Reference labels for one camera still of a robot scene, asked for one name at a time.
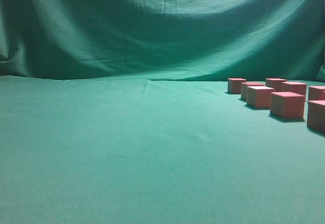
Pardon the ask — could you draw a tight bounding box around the left-column red cube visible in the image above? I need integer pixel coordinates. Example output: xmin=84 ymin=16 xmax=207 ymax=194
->
xmin=227 ymin=78 xmax=247 ymax=94
xmin=241 ymin=82 xmax=264 ymax=101
xmin=246 ymin=86 xmax=275 ymax=109
xmin=270 ymin=92 xmax=305 ymax=119

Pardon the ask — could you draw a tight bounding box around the right-column red cube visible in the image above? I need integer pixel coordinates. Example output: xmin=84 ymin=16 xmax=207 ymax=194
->
xmin=307 ymin=100 xmax=325 ymax=133
xmin=265 ymin=78 xmax=287 ymax=92
xmin=281 ymin=81 xmax=307 ymax=96
xmin=308 ymin=86 xmax=325 ymax=101

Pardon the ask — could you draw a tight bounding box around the green cloth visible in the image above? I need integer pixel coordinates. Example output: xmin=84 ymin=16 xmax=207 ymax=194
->
xmin=1 ymin=0 xmax=324 ymax=223

